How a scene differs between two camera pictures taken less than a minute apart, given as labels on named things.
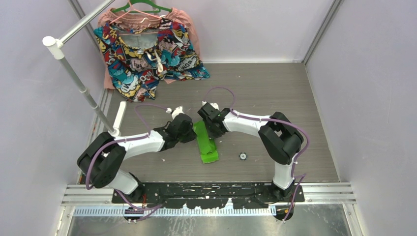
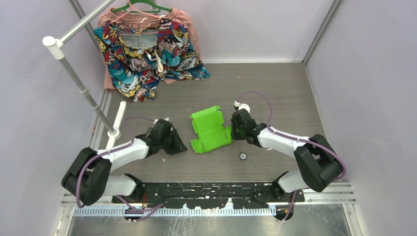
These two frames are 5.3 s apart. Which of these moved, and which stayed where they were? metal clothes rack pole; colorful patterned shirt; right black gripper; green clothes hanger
Moved: right black gripper
Stayed: colorful patterned shirt; metal clothes rack pole; green clothes hanger
